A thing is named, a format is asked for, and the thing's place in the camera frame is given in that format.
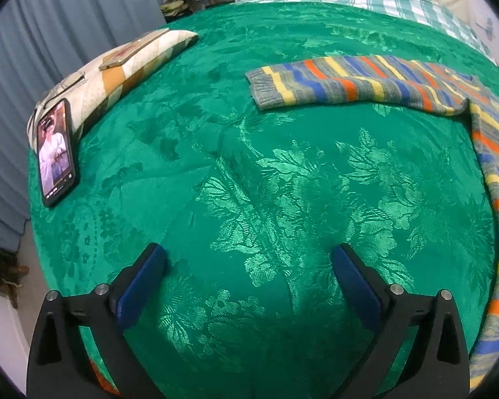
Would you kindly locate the blue wall fixture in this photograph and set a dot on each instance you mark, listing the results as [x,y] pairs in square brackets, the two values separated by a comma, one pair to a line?
[487,25]

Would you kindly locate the striped knitted sweater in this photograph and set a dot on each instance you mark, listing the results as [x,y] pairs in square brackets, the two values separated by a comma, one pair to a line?
[357,83]

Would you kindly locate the blue-grey curtain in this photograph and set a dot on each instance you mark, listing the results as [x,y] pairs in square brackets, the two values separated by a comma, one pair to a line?
[45,41]

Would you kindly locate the gold smartphone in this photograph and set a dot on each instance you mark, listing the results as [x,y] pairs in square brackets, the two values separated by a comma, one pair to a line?
[131,52]

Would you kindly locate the black smartphone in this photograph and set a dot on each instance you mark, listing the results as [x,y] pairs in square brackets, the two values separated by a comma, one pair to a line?
[55,153]

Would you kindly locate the green floral bedspread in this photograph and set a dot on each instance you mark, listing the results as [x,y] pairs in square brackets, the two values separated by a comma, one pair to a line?
[253,183]

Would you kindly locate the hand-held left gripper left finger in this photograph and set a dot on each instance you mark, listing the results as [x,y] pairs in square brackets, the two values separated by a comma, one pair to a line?
[143,284]

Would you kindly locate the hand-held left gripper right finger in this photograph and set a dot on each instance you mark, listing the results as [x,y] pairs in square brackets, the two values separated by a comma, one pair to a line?
[355,286]

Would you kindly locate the cream and orange patterned pillow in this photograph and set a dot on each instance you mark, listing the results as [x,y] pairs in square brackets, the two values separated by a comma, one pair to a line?
[129,62]

